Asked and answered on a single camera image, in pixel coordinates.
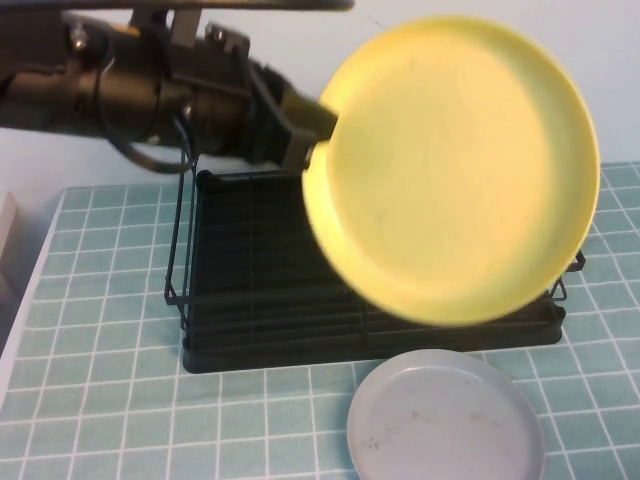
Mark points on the yellow round plate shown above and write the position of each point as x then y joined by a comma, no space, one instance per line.
450,175

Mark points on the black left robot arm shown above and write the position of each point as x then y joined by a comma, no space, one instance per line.
60,85

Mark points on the white side board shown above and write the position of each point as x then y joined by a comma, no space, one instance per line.
10,225

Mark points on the grey round plate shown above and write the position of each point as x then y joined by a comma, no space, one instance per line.
440,425

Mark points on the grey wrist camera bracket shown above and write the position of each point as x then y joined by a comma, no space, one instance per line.
185,27

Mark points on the black curved overhead bar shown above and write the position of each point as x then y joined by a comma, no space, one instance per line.
200,4

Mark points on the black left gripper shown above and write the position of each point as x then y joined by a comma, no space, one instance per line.
225,100

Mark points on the green tiled table mat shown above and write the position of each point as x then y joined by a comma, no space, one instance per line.
125,400

